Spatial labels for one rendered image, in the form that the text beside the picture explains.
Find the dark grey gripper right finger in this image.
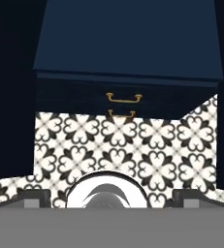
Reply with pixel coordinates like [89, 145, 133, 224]
[172, 188, 224, 209]

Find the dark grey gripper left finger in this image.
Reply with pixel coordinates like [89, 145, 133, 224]
[0, 188, 52, 209]

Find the white and black round object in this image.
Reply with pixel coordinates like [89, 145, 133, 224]
[64, 170, 149, 209]

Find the navy drawer front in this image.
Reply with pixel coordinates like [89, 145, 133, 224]
[35, 77, 220, 121]

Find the brass drawer handle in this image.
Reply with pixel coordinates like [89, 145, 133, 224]
[105, 92, 144, 105]
[107, 108, 137, 119]

